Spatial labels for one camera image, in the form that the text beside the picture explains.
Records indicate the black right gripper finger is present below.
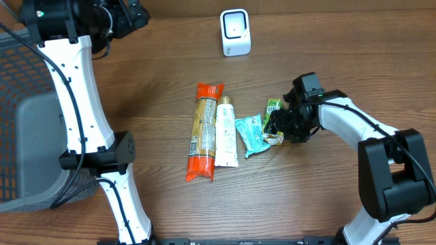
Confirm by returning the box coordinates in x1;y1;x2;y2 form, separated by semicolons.
264;118;282;135
270;109;290;123

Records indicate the green yellow snack pouch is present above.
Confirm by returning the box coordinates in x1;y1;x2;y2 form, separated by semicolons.
262;99;284;146

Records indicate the teal snack packet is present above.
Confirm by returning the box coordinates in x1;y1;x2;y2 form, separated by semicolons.
235;114;270;159

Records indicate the white tube with gold cap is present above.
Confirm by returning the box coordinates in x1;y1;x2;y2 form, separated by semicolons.
215;96;239;167

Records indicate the orange spaghetti pack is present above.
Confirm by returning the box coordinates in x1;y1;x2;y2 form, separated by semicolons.
185;83;224;182

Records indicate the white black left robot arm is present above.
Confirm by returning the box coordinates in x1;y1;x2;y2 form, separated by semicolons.
21;0;153;244

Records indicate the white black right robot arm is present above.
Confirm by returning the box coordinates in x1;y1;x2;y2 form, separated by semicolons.
265;89;435;244

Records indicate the white barcode scanner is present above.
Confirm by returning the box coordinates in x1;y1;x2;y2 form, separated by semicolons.
220;8;251;56

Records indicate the grey plastic shopping basket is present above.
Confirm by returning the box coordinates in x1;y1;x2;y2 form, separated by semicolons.
1;30;97;213

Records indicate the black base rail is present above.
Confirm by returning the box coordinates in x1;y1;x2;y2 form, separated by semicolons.
97;236;399;245

